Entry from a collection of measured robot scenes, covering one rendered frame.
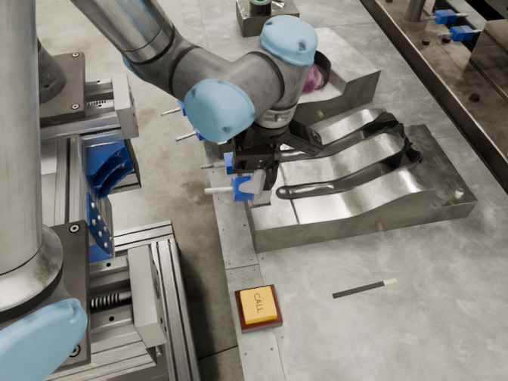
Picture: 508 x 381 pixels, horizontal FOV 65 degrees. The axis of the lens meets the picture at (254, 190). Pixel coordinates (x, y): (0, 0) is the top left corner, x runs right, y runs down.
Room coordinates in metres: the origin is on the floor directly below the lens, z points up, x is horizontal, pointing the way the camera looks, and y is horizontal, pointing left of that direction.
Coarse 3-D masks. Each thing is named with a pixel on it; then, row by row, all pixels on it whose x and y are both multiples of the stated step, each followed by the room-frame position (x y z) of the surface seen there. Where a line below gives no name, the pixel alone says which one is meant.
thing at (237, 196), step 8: (240, 176) 0.53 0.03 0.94; (248, 176) 0.54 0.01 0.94; (232, 184) 0.51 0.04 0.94; (208, 192) 0.50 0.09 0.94; (216, 192) 0.50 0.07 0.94; (224, 192) 0.50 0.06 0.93; (232, 192) 0.51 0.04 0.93; (240, 192) 0.50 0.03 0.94; (240, 200) 0.50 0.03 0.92; (256, 200) 0.50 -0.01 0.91; (264, 200) 0.50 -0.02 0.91
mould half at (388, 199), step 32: (352, 128) 0.71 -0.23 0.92; (416, 128) 0.77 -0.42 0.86; (320, 160) 0.64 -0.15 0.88; (352, 160) 0.62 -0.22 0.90; (448, 160) 0.66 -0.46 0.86; (352, 192) 0.54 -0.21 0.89; (384, 192) 0.52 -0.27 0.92; (416, 192) 0.50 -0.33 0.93; (448, 192) 0.56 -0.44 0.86; (256, 224) 0.46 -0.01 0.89; (288, 224) 0.46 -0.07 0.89; (320, 224) 0.47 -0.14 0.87; (352, 224) 0.48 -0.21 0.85; (384, 224) 0.50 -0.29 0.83; (416, 224) 0.51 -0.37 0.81
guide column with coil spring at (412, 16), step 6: (414, 0) 1.45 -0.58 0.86; (420, 0) 1.44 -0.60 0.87; (408, 6) 1.47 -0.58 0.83; (414, 6) 1.45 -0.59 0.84; (420, 6) 1.44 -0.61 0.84; (408, 12) 1.46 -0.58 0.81; (414, 12) 1.45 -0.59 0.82; (420, 12) 1.45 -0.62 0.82; (408, 18) 1.45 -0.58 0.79; (414, 18) 1.44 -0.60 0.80
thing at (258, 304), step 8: (256, 288) 0.34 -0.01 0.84; (264, 288) 0.34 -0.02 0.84; (240, 296) 0.33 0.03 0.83; (248, 296) 0.32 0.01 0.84; (256, 296) 0.32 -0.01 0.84; (264, 296) 0.32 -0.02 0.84; (272, 296) 0.32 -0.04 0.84; (248, 304) 0.31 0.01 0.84; (256, 304) 0.31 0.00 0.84; (264, 304) 0.31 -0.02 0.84; (272, 304) 0.31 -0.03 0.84; (248, 312) 0.29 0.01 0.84; (256, 312) 0.29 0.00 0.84; (264, 312) 0.29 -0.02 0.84; (272, 312) 0.29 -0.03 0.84; (248, 320) 0.28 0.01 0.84; (256, 320) 0.28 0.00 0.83; (264, 320) 0.28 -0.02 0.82
